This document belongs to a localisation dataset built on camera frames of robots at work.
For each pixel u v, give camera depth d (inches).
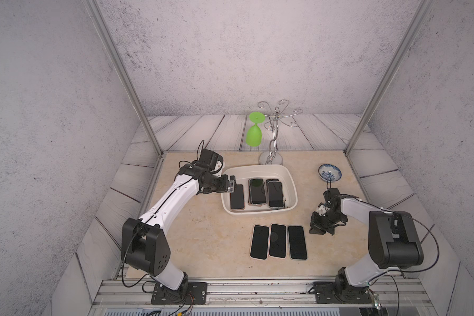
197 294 28.7
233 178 30.3
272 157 45.2
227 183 29.6
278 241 33.3
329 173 42.4
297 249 32.8
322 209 34.2
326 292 28.5
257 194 38.2
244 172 43.8
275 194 38.0
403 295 28.5
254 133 38.0
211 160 26.4
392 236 18.0
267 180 40.9
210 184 27.1
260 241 33.4
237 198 39.1
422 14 28.0
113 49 31.2
